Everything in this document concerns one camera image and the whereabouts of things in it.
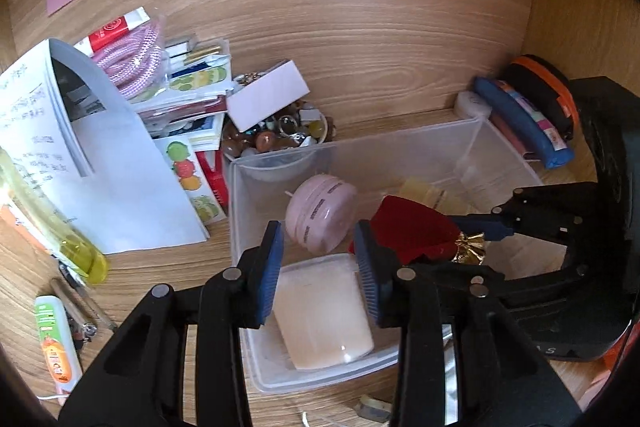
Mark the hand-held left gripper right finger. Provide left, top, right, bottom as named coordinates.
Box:
left=353, top=221, right=583, bottom=427

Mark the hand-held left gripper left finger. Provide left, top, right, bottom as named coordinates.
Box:
left=59, top=221, right=285, bottom=427

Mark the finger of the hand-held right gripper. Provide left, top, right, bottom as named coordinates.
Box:
left=450, top=181, right=623, bottom=251
left=407, top=261, right=594, bottom=309

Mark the gold bow ornament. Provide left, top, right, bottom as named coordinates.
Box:
left=452, top=231, right=486, bottom=266

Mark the clear plastic storage box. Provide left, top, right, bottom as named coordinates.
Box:
left=227, top=116, right=546, bottom=395

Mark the red velvet pouch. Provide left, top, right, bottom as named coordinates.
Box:
left=348, top=195, right=463, bottom=266

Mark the wooden desktop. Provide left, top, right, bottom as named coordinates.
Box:
left=0, top=107, right=623, bottom=427

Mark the pale yellow translucent roll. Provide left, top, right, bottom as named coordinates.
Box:
left=397, top=177, right=449, bottom=210

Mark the pink round yo-yo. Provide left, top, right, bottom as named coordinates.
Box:
left=285, top=174, right=359, bottom=254

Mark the orange and black pouch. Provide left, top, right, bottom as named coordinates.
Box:
left=500, top=54, right=581, bottom=142

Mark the blue case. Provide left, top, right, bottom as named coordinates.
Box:
left=474, top=77, right=575, bottom=170

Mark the pink flat case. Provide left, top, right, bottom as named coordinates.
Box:
left=489, top=114, right=544, bottom=164

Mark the red box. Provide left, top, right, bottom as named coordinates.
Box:
left=195, top=149, right=231, bottom=216

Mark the small grey clip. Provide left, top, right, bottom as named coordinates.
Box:
left=356, top=399, right=392, bottom=423

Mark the white eraser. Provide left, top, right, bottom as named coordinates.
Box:
left=454, top=90, right=494, bottom=120

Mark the fruit sticker sheet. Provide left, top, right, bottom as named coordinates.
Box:
left=152, top=134, right=226, bottom=226

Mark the pile of polished stone beads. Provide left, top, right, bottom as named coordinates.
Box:
left=222, top=101, right=328, bottom=158

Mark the white bowl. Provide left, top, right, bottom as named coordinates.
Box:
left=220, top=107, right=337, bottom=182

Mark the white paper booklet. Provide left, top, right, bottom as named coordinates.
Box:
left=0, top=38, right=211, bottom=256

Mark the white card box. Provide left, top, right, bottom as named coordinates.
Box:
left=226, top=59, right=311, bottom=133

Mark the silver pen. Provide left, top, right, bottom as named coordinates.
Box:
left=50, top=277, right=119, bottom=334

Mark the yellow translucent tube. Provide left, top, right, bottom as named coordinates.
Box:
left=0, top=147, right=110, bottom=286

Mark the stack of cards and stickers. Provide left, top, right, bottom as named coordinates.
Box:
left=132, top=36, right=234, bottom=148

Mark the green and white tube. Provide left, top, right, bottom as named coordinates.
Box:
left=34, top=296, right=84, bottom=396

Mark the orange booklet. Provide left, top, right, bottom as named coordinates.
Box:
left=0, top=203, right=51, bottom=254

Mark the red white tube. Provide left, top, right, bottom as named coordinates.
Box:
left=74, top=7, right=152, bottom=58

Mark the white string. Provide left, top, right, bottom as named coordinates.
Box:
left=300, top=411, right=351, bottom=427

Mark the pink coiled cable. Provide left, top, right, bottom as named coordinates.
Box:
left=95, top=23, right=167, bottom=100

